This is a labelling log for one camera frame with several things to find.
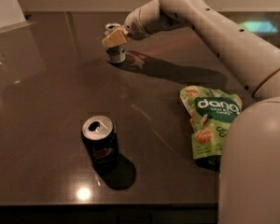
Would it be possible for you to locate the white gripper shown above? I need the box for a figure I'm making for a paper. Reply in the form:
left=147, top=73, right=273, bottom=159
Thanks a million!
left=102, top=7, right=151, bottom=49

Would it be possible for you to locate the green white 7up can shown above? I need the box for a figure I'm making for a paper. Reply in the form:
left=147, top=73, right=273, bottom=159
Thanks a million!
left=105, top=22, right=126, bottom=64

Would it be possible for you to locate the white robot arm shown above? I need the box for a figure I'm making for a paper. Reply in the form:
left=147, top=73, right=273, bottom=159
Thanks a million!
left=103, top=0, right=280, bottom=224

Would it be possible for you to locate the blue pepsi can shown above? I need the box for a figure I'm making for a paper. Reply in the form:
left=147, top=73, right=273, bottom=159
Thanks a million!
left=81, top=116, right=119, bottom=173

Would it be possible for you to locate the green dang chips bag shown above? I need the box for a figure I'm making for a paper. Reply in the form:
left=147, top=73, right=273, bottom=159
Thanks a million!
left=180, top=86, right=243, bottom=165

